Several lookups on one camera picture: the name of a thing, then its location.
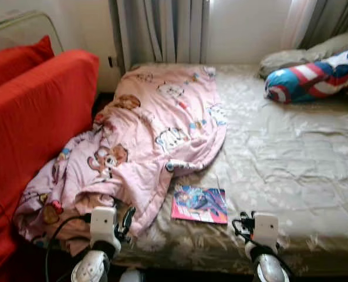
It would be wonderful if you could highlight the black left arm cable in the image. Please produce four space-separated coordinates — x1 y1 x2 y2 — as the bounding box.
45 213 92 282

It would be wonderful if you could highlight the grey curtain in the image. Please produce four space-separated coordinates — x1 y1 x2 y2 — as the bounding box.
109 0 211 74
285 0 348 51

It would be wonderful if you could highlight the small grey floral pillow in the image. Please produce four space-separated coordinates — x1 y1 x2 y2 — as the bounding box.
259 50 315 79

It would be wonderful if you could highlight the red sofa cushion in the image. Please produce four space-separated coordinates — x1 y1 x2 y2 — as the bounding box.
0 35 56 92

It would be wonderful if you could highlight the pink and blue comic book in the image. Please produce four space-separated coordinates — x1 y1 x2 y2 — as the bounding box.
171 185 229 225

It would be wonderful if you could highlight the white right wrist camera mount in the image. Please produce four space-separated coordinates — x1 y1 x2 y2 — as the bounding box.
253 213 279 250

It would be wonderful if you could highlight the red sofa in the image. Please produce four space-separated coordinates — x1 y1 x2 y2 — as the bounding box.
0 48 101 282

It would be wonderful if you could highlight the bed with grey floral sheet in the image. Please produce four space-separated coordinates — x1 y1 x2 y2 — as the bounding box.
89 62 348 277

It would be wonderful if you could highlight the pink cartoon print blanket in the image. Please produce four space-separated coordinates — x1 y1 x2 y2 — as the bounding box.
12 63 228 256

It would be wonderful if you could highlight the red white blue bolster pillow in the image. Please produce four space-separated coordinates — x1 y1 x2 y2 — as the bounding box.
265 48 348 105

